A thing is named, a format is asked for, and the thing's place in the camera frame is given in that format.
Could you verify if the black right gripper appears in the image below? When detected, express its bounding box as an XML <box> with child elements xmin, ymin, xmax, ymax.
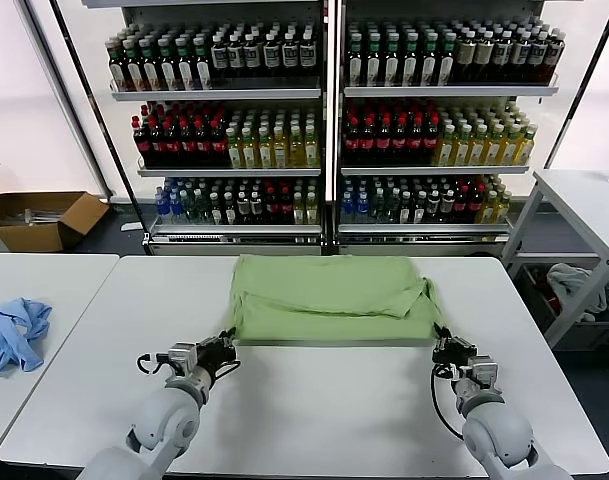
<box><xmin>431</xmin><ymin>323</ymin><xmax>473</xmax><ymax>374</ymax></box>

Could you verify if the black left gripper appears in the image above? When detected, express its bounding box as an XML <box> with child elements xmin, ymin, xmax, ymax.
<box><xmin>197</xmin><ymin>328</ymin><xmax>239</xmax><ymax>382</ymax></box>

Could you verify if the light green polo shirt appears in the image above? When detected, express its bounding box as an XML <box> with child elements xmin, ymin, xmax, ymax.
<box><xmin>229</xmin><ymin>253</ymin><xmax>443</xmax><ymax>348</ymax></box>

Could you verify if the red garment in crate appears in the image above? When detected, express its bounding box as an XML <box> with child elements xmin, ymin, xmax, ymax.
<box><xmin>528</xmin><ymin>268</ymin><xmax>560</xmax><ymax>315</ymax></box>

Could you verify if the red cap cola bottle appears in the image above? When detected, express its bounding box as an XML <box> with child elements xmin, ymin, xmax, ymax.
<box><xmin>263</xmin><ymin>186</ymin><xmax>278</xmax><ymax>225</ymax></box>
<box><xmin>453</xmin><ymin>185</ymin><xmax>468</xmax><ymax>224</ymax></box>
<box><xmin>406</xmin><ymin>114</ymin><xmax>424</xmax><ymax>166</ymax></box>
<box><xmin>343</xmin><ymin>114</ymin><xmax>362</xmax><ymax>166</ymax></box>
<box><xmin>163</xmin><ymin>117</ymin><xmax>181</xmax><ymax>168</ymax></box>
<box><xmin>359</xmin><ymin>114</ymin><xmax>377</xmax><ymax>166</ymax></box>
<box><xmin>178</xmin><ymin>117</ymin><xmax>196</xmax><ymax>168</ymax></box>
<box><xmin>148</xmin><ymin>117</ymin><xmax>166</xmax><ymax>168</ymax></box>
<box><xmin>375</xmin><ymin>114</ymin><xmax>393</xmax><ymax>166</ymax></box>
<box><xmin>466</xmin><ymin>185</ymin><xmax>482</xmax><ymax>224</ymax></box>
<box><xmin>193</xmin><ymin>117</ymin><xmax>211</xmax><ymax>168</ymax></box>
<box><xmin>390</xmin><ymin>114</ymin><xmax>409</xmax><ymax>166</ymax></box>
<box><xmin>422</xmin><ymin>114</ymin><xmax>441</xmax><ymax>166</ymax></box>
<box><xmin>209</xmin><ymin>117</ymin><xmax>228</xmax><ymax>168</ymax></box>
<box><xmin>132</xmin><ymin>115</ymin><xmax>152</xmax><ymax>168</ymax></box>
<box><xmin>277</xmin><ymin>186</ymin><xmax>292</xmax><ymax>225</ymax></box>

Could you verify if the grey white cloth pile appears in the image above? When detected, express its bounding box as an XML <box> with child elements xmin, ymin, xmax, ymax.
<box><xmin>544</xmin><ymin>262</ymin><xmax>608</xmax><ymax>323</ymax></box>

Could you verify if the dark plastic storage crate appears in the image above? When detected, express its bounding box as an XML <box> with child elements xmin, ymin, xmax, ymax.
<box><xmin>516</xmin><ymin>262</ymin><xmax>609</xmax><ymax>353</ymax></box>

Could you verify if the white side table with legs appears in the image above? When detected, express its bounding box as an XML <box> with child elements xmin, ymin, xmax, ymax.
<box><xmin>498</xmin><ymin>167</ymin><xmax>609</xmax><ymax>350</ymax></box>

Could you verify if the open cardboard box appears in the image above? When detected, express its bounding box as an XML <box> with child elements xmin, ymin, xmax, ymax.
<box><xmin>0</xmin><ymin>163</ymin><xmax>111</xmax><ymax>253</ymax></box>

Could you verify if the crumpled light blue garment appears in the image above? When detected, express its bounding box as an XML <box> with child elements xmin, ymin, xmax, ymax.
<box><xmin>0</xmin><ymin>296</ymin><xmax>54</xmax><ymax>376</ymax></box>

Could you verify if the clear plastic packaging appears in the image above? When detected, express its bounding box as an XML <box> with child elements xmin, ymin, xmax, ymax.
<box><xmin>22</xmin><ymin>207</ymin><xmax>65</xmax><ymax>224</ymax></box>

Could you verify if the white metal beverage shelf rack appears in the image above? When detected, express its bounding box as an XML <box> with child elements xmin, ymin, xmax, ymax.
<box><xmin>333</xmin><ymin>0</ymin><xmax>560</xmax><ymax>256</ymax></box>
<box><xmin>81</xmin><ymin>0</ymin><xmax>335</xmax><ymax>256</ymax></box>

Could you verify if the green cap dark tea bottle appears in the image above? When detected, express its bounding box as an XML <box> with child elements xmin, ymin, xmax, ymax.
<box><xmin>139</xmin><ymin>38</ymin><xmax>161</xmax><ymax>93</ymax></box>
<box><xmin>175</xmin><ymin>37</ymin><xmax>195</xmax><ymax>92</ymax></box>
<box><xmin>157</xmin><ymin>37</ymin><xmax>178</xmax><ymax>92</ymax></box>
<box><xmin>123</xmin><ymin>38</ymin><xmax>144</xmax><ymax>93</ymax></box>
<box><xmin>419</xmin><ymin>33</ymin><xmax>438</xmax><ymax>89</ymax></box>
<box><xmin>382</xmin><ymin>33</ymin><xmax>401</xmax><ymax>89</ymax></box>
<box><xmin>400</xmin><ymin>33</ymin><xmax>420</xmax><ymax>89</ymax></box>
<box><xmin>436</xmin><ymin>32</ymin><xmax>457</xmax><ymax>88</ymax></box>
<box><xmin>364</xmin><ymin>33</ymin><xmax>383</xmax><ymax>89</ymax></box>
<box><xmin>107</xmin><ymin>40</ymin><xmax>127</xmax><ymax>93</ymax></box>
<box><xmin>347</xmin><ymin>33</ymin><xmax>365</xmax><ymax>89</ymax></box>
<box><xmin>192</xmin><ymin>37</ymin><xmax>213</xmax><ymax>91</ymax></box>

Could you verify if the white cap beige label bottle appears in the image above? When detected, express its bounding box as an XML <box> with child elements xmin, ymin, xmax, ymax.
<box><xmin>473</xmin><ymin>29</ymin><xmax>494</xmax><ymax>85</ymax></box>
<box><xmin>455</xmin><ymin>29</ymin><xmax>476</xmax><ymax>85</ymax></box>

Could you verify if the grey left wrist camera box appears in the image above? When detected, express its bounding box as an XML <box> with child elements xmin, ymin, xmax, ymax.
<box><xmin>167</xmin><ymin>342</ymin><xmax>199</xmax><ymax>375</ymax></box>

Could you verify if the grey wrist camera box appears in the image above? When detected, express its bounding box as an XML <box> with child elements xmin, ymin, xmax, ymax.
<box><xmin>465</xmin><ymin>356</ymin><xmax>500</xmax><ymax>390</ymax></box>
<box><xmin>167</xmin><ymin>342</ymin><xmax>199</xmax><ymax>375</ymax></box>

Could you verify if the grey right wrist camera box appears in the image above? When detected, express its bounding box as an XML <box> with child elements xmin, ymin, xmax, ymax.
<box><xmin>465</xmin><ymin>356</ymin><xmax>500</xmax><ymax>390</ymax></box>

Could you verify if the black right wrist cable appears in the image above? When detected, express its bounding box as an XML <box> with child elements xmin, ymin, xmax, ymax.
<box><xmin>430</xmin><ymin>363</ymin><xmax>468</xmax><ymax>440</ymax></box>

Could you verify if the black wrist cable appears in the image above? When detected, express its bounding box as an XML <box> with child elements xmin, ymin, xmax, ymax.
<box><xmin>430</xmin><ymin>363</ymin><xmax>468</xmax><ymax>440</ymax></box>
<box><xmin>136</xmin><ymin>353</ymin><xmax>171</xmax><ymax>375</ymax></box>

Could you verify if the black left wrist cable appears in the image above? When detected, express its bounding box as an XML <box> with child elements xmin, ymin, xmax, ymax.
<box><xmin>136</xmin><ymin>353</ymin><xmax>171</xmax><ymax>375</ymax></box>

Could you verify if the black window frame post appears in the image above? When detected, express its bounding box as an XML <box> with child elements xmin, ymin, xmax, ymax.
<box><xmin>22</xmin><ymin>0</ymin><xmax>111</xmax><ymax>200</ymax></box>
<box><xmin>48</xmin><ymin>0</ymin><xmax>146</xmax><ymax>235</ymax></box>
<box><xmin>542</xmin><ymin>3</ymin><xmax>609</xmax><ymax>169</ymax></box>

